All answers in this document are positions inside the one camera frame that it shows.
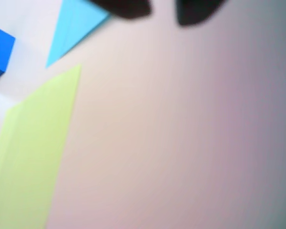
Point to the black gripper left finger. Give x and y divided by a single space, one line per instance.
126 8

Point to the green paper square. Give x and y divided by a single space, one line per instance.
31 155

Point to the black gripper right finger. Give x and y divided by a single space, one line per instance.
195 12

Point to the light blue paper square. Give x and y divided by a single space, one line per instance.
74 28

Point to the medium blue cube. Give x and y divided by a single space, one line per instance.
0 50

